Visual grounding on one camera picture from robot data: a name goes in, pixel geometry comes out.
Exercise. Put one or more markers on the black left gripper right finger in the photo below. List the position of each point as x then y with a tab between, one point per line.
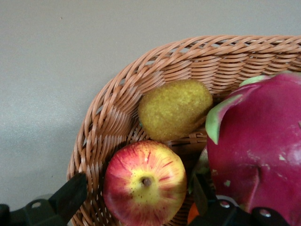
201	195

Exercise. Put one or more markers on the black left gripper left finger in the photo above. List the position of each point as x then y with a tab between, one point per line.
70	195

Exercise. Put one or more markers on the red yellow apple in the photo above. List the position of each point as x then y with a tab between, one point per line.
141	188

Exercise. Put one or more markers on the orange tangerine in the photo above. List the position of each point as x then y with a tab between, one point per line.
192	215

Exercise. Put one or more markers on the magenta dragon fruit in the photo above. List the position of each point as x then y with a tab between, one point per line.
258	141

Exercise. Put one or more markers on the brown wicker basket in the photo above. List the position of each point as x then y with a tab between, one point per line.
113	117

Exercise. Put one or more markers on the brown yellow kiwi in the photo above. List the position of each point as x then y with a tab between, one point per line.
174	110

